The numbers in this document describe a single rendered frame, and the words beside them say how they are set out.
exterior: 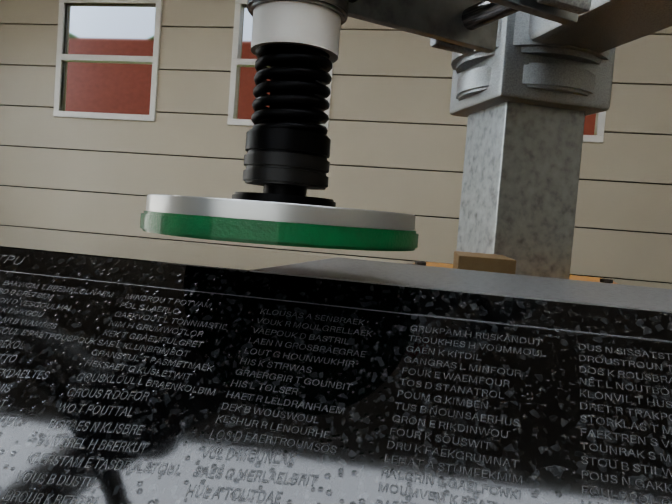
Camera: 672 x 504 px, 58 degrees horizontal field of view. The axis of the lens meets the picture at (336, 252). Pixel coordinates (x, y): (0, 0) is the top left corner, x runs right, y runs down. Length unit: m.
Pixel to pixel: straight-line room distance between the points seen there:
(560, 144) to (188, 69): 6.49
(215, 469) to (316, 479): 0.07
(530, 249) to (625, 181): 5.63
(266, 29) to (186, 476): 0.32
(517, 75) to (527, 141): 0.14
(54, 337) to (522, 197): 1.03
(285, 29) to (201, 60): 7.09
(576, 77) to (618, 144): 5.60
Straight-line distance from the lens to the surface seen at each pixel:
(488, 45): 0.67
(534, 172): 1.37
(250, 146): 0.48
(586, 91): 1.40
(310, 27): 0.48
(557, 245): 1.40
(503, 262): 1.11
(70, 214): 8.15
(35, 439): 0.50
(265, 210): 0.39
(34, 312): 0.58
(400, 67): 6.96
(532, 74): 1.34
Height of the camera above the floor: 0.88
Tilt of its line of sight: 3 degrees down
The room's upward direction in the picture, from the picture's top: 4 degrees clockwise
